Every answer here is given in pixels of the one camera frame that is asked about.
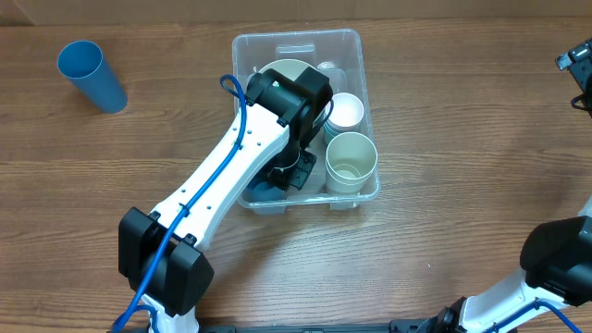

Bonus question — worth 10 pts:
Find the blue tall cup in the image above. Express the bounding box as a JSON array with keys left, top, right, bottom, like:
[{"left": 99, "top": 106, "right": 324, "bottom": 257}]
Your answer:
[
  {"left": 56, "top": 40, "right": 128, "bottom": 114},
  {"left": 243, "top": 179, "right": 284, "bottom": 202}
]

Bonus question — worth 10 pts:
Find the cream tall cup back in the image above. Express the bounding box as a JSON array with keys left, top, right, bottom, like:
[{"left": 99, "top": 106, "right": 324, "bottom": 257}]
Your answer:
[{"left": 326, "top": 131, "right": 378, "bottom": 185}]

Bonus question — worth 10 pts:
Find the cream tall cup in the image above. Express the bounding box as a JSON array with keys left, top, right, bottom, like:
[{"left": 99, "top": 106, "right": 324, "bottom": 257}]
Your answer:
[
  {"left": 326, "top": 163, "right": 374, "bottom": 194},
  {"left": 326, "top": 131, "right": 378, "bottom": 185}
]

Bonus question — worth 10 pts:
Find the pink small cup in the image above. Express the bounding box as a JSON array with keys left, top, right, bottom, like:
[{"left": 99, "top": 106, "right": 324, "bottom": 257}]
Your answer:
[{"left": 325, "top": 92, "right": 364, "bottom": 132}]

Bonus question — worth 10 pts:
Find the cream bowl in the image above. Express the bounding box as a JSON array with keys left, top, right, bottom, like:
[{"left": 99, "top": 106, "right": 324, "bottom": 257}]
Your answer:
[{"left": 259, "top": 59, "right": 314, "bottom": 81}]

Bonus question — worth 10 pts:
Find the green small cup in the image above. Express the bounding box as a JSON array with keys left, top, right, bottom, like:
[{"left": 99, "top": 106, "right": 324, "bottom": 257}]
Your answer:
[{"left": 324, "top": 132, "right": 334, "bottom": 144}]

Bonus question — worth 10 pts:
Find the cream tall cup front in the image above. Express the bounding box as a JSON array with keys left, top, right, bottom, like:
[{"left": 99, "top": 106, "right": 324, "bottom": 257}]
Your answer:
[{"left": 326, "top": 163, "right": 374, "bottom": 194}]

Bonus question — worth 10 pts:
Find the grey small cup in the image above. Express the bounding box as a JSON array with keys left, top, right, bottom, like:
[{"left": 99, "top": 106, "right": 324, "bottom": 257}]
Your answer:
[{"left": 324, "top": 122, "right": 341, "bottom": 136}]

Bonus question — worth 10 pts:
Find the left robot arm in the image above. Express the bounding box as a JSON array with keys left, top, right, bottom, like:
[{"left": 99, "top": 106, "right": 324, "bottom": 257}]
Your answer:
[{"left": 111, "top": 67, "right": 333, "bottom": 332}]

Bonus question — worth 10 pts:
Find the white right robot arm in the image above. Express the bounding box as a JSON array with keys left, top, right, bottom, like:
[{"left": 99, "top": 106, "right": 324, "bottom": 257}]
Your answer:
[{"left": 418, "top": 202, "right": 591, "bottom": 332}]

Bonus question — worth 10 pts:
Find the clear plastic storage bin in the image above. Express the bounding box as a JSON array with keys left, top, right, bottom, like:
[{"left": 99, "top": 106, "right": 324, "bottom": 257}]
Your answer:
[{"left": 232, "top": 29, "right": 380, "bottom": 215}]

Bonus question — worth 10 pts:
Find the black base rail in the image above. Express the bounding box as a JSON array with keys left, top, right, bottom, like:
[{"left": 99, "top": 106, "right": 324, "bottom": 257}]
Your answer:
[{"left": 106, "top": 316, "right": 445, "bottom": 333}]

